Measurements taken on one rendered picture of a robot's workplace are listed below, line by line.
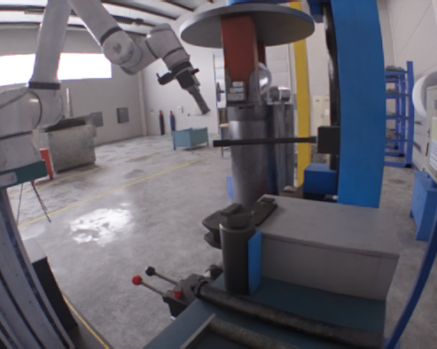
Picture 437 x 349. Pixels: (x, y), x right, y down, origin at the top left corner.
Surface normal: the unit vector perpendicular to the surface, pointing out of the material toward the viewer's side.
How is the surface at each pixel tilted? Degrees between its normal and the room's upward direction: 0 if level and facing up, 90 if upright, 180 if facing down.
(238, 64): 90
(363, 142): 90
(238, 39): 90
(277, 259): 90
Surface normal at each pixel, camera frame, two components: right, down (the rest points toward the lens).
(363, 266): -0.54, 0.25
